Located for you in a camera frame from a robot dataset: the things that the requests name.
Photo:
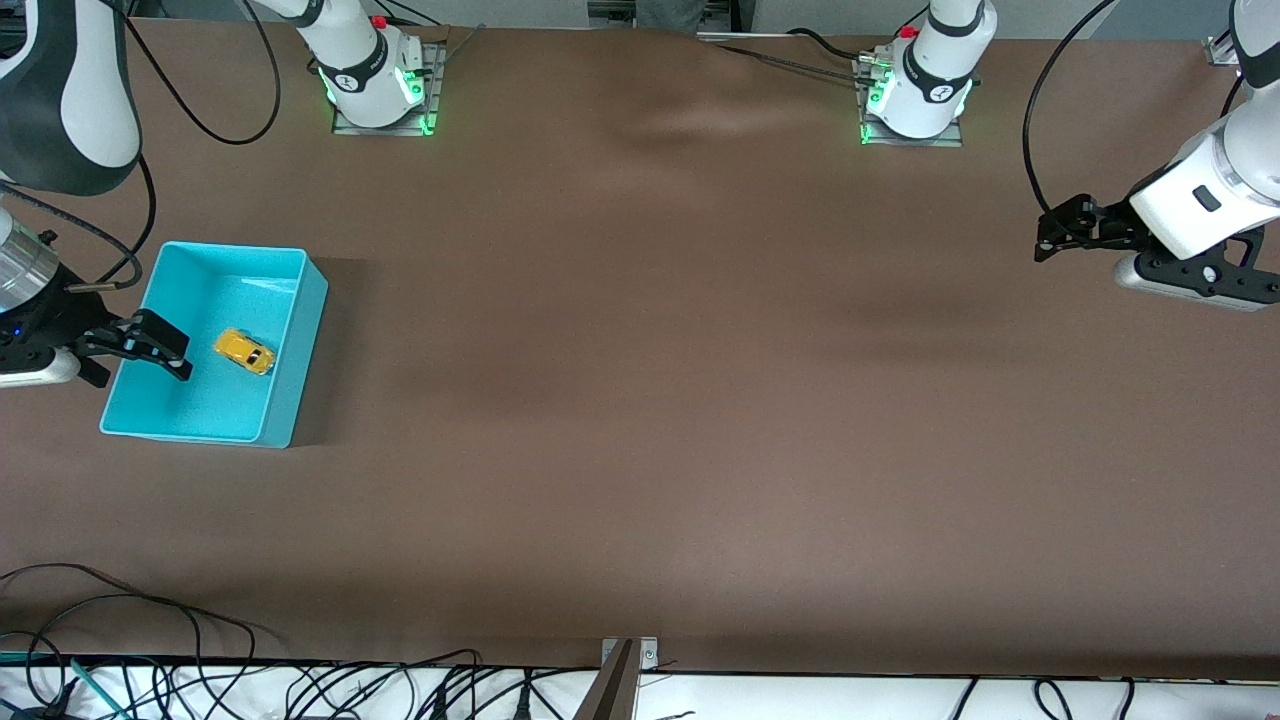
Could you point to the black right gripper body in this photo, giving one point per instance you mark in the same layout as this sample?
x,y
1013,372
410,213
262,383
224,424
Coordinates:
x,y
42,322

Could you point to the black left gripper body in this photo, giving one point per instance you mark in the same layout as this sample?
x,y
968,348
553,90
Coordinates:
x,y
1112,223

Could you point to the yellow beetle toy car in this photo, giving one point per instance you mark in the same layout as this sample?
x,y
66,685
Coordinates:
x,y
244,351

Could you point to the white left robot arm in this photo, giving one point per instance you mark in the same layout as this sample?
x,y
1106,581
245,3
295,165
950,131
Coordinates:
x,y
1210,200

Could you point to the turquoise plastic bin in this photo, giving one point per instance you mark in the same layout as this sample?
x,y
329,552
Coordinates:
x,y
200,410

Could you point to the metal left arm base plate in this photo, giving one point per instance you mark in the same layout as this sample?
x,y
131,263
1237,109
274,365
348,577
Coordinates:
x,y
915,142

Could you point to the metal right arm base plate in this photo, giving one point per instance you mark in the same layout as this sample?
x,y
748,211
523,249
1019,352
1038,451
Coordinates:
x,y
437,85

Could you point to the aluminium frame rail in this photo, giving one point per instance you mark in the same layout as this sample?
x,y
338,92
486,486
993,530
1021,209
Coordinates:
x,y
610,8

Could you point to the grey metal post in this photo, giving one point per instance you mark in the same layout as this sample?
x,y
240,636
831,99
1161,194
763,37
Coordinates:
x,y
612,695

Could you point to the small metal edge bracket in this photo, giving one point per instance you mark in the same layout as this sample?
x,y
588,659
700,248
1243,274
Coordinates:
x,y
648,655

